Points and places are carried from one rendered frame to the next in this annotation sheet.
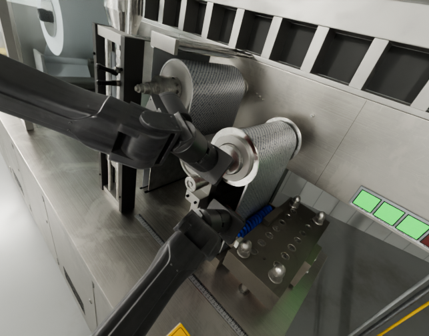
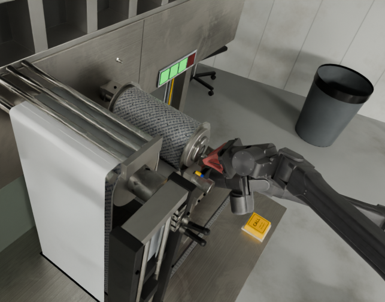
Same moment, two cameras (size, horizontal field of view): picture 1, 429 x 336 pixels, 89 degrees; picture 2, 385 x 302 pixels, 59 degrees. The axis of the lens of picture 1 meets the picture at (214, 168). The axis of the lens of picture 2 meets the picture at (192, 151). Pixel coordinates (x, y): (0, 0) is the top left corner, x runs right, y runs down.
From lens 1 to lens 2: 0.96 m
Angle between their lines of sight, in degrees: 76
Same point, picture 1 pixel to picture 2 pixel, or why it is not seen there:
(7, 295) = not seen: outside the picture
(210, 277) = (203, 211)
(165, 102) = (258, 157)
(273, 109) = (82, 88)
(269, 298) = not seen: hidden behind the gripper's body
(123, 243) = (197, 289)
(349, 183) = (152, 77)
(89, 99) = (317, 178)
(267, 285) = not seen: hidden behind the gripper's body
